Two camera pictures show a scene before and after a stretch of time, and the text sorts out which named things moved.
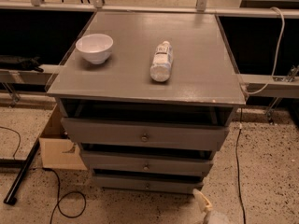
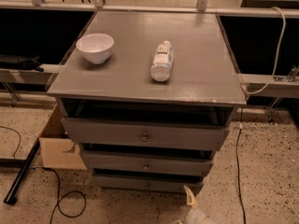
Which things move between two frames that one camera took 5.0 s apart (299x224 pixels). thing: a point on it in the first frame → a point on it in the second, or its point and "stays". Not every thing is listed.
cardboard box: (59, 151) stays
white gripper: (204, 203) → (199, 217)
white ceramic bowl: (96, 48) stays
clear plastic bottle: (161, 68) stays
